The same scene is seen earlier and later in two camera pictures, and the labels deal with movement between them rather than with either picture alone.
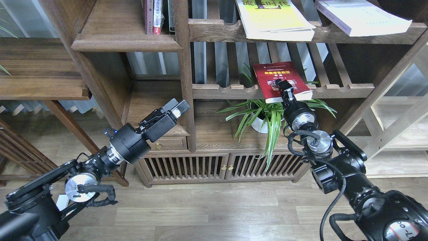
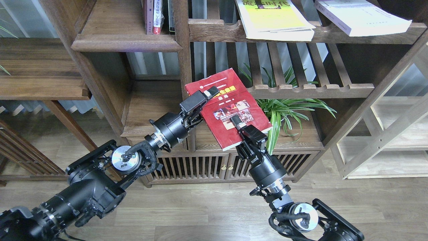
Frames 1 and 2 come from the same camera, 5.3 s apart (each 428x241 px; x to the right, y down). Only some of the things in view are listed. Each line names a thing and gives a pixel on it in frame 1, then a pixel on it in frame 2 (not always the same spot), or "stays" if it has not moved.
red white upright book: [158, 17] stays
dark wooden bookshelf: [226, 92] stays
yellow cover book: [274, 20] stays
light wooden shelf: [391, 131] stays
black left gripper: [129, 145] to [172, 128]
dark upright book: [171, 3] stays
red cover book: [266, 74] to [233, 99]
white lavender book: [356, 18] stays
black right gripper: [300, 116] to [265, 170]
